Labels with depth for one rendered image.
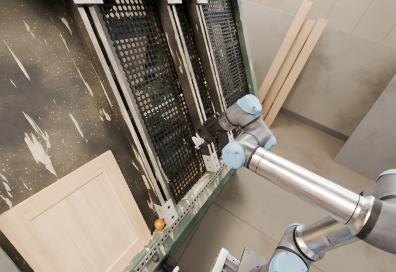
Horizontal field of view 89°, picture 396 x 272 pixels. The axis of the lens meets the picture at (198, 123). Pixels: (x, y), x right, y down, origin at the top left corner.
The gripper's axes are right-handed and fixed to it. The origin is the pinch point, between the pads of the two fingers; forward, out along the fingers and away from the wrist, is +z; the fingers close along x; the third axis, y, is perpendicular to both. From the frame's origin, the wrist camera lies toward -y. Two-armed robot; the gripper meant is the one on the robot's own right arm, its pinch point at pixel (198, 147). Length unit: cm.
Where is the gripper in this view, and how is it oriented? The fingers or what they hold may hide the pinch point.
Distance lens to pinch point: 91.6
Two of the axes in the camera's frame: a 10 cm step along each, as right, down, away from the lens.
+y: -6.6, -7.5, -0.5
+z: -5.8, 4.6, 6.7
